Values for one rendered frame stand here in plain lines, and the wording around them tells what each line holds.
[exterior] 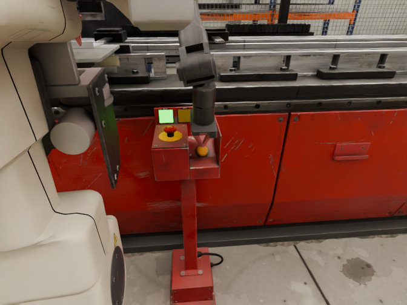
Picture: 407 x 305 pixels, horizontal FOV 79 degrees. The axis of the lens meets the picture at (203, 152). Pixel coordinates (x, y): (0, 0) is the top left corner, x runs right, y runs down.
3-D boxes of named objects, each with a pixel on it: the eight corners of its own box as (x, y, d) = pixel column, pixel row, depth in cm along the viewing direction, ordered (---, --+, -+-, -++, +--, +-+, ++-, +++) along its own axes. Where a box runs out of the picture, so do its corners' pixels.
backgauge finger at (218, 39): (205, 46, 98) (205, 32, 95) (200, 38, 120) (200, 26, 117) (235, 46, 98) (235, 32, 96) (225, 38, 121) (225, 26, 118)
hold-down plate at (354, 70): (321, 79, 97) (323, 71, 95) (315, 75, 101) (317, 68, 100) (394, 77, 99) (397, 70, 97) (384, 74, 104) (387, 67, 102)
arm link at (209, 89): (192, 87, 56) (217, 86, 57) (192, 72, 61) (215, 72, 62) (192, 112, 61) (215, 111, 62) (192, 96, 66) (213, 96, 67)
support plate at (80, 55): (32, 63, 67) (31, 59, 67) (68, 48, 90) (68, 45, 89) (100, 62, 69) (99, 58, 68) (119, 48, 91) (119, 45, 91)
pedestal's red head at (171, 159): (155, 181, 76) (148, 128, 67) (158, 154, 90) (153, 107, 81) (220, 178, 78) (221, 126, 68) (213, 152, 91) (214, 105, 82)
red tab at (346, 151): (334, 160, 107) (338, 146, 103) (332, 157, 109) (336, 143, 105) (367, 158, 108) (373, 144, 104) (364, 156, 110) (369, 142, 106)
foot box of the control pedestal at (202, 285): (169, 318, 104) (167, 302, 98) (171, 264, 125) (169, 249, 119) (217, 314, 105) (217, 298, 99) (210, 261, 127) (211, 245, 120)
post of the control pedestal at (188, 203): (185, 271, 109) (178, 170, 81) (185, 260, 114) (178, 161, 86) (197, 270, 110) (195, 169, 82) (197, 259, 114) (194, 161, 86)
